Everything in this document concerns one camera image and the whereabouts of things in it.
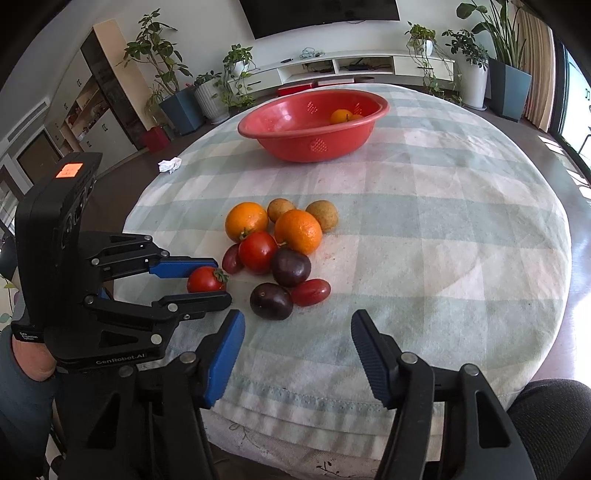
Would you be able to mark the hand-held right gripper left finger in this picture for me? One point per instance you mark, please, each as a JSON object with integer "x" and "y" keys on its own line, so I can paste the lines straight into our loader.
{"x": 225, "y": 355}

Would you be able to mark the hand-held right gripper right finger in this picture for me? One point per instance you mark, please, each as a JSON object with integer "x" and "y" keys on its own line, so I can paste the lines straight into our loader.
{"x": 373, "y": 357}

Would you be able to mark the tall plant in blue pot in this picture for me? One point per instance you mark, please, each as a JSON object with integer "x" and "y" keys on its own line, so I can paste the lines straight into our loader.
{"x": 182, "y": 110}

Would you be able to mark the brown round fruit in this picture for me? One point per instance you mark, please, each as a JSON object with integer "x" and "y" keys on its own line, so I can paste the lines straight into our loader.
{"x": 324, "y": 214}
{"x": 280, "y": 208}

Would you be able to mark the plant in white ribbed pot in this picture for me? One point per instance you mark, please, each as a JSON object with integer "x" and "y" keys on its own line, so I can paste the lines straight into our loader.
{"x": 210, "y": 104}

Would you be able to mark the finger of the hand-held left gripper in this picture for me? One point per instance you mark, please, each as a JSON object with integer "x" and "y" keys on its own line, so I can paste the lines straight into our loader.
{"x": 182, "y": 267}
{"x": 203, "y": 301}

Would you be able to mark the red square bin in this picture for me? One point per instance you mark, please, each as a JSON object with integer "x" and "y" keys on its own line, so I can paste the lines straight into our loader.
{"x": 154, "y": 138}

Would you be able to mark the black set-top box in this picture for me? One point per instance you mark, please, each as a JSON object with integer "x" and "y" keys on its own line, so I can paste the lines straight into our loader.
{"x": 358, "y": 67}

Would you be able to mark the large red tomato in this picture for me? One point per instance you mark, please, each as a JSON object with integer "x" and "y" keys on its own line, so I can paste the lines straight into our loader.
{"x": 257, "y": 251}

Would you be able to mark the glass balcony door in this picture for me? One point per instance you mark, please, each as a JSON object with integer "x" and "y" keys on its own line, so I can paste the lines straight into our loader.
{"x": 575, "y": 115}

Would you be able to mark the red storage box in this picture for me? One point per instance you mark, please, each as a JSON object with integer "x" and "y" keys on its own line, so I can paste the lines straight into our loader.
{"x": 295, "y": 88}

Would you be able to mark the wooden display cabinet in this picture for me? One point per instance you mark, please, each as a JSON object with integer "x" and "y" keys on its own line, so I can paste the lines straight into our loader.
{"x": 108, "y": 78}

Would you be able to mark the dark red oblong tomato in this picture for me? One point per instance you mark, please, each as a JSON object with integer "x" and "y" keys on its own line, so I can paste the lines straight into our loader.
{"x": 232, "y": 258}

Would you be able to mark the bushy plant in white pot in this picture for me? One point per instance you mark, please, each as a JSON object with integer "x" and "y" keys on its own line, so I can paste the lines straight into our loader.
{"x": 473, "y": 85}

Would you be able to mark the red plastic basin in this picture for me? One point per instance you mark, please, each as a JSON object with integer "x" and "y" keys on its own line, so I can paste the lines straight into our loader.
{"x": 291, "y": 134}

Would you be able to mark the white television cabinet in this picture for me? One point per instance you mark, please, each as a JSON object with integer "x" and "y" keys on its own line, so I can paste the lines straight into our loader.
{"x": 383, "y": 64}

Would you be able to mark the crumpled white tissue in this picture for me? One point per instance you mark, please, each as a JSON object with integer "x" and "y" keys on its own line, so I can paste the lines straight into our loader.
{"x": 170, "y": 164}

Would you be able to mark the trailing pothos in white pot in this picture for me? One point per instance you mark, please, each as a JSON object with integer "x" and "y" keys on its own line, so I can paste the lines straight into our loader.
{"x": 422, "y": 41}
{"x": 238, "y": 69}

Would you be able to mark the person's left forearm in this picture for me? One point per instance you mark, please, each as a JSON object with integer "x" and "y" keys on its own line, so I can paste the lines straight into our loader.
{"x": 23, "y": 406}

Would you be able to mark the black mesh chair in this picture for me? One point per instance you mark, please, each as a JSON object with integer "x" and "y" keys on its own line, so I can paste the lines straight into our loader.
{"x": 549, "y": 424}

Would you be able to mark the black wall television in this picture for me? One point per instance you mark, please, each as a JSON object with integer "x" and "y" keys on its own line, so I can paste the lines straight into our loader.
{"x": 318, "y": 14}

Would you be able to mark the small red tomato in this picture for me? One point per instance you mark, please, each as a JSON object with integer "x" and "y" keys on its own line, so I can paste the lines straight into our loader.
{"x": 205, "y": 280}

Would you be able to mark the beige curtain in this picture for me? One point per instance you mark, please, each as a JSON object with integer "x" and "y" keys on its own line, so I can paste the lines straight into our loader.
{"x": 538, "y": 69}

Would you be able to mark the large-leaf plant in dark pot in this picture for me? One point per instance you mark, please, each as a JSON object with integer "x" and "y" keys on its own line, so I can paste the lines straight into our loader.
{"x": 508, "y": 90}

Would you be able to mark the checked green white tablecloth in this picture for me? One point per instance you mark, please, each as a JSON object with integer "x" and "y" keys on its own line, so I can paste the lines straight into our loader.
{"x": 438, "y": 207}

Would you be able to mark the dark purple plum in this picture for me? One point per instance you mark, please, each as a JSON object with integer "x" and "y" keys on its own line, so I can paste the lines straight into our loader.
{"x": 271, "y": 301}
{"x": 291, "y": 266}

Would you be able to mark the large orange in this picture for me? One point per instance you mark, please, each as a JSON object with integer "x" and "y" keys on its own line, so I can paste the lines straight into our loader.
{"x": 246, "y": 221}
{"x": 298, "y": 230}

